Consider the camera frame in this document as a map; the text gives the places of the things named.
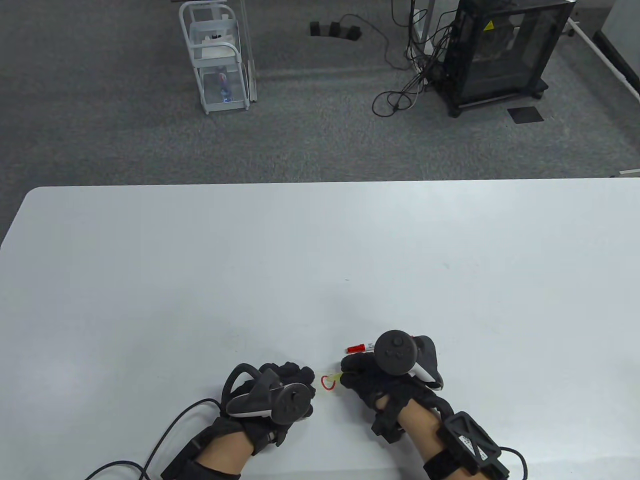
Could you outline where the white wire trolley cart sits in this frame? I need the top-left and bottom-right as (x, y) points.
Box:
(178, 0), (259, 115)

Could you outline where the black power strip with adapters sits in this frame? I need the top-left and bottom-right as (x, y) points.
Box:
(308, 20), (363, 43)

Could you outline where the grey white right hand controller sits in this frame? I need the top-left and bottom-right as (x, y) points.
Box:
(373, 329), (445, 392)

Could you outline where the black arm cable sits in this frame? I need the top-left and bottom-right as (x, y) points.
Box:
(499, 446), (529, 480)
(82, 397), (224, 480)

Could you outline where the person's left forearm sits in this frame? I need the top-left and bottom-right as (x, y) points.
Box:
(196, 431), (254, 474)

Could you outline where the black left forearm sleeve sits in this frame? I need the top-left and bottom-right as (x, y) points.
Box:
(159, 434), (242, 480)

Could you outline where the black right forearm tracker box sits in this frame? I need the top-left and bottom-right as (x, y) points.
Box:
(423, 410), (512, 480)

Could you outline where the tangle of black floor cables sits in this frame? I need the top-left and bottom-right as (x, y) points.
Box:
(371, 0), (453, 119)

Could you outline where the person's right hand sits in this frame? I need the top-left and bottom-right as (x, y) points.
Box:
(339, 352), (442, 417)

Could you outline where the person's left hand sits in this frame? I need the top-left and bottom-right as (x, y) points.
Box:
(212, 362), (317, 457)

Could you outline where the white metal table leg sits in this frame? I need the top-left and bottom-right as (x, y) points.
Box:
(409, 0), (437, 55)

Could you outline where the black glass equipment cabinet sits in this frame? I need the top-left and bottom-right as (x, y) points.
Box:
(430, 0), (577, 119)

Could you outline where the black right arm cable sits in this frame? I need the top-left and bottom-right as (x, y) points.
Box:
(499, 446), (529, 480)

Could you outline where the black square floor plate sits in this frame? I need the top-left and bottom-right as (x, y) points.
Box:
(507, 106), (545, 125)

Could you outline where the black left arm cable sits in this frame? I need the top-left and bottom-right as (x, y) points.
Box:
(82, 397), (224, 480)

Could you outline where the person's right forearm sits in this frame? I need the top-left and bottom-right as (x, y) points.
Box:
(399, 399), (462, 465)

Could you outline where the lined paper strip heart outline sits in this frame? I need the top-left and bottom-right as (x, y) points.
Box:
(306, 367), (352, 397)

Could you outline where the dark grey left hand controller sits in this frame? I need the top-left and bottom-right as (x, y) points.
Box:
(221, 363), (314, 426)

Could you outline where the white floor rail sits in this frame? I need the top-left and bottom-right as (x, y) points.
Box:
(567, 19), (640, 102)

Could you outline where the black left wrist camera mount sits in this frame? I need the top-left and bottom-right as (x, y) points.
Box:
(249, 424), (282, 457)

